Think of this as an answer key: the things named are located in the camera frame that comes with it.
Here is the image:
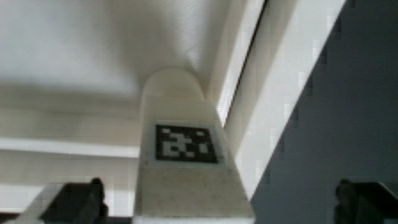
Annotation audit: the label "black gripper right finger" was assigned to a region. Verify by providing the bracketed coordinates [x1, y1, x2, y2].
[333, 179, 398, 224]

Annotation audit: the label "white table leg with tag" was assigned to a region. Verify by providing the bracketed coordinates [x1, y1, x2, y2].
[133, 68, 255, 224]

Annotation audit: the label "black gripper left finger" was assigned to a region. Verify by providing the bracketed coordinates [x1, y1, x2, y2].
[38, 178, 108, 224]

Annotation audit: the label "white square tabletop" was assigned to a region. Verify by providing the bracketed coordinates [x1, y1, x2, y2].
[0, 0, 264, 157]

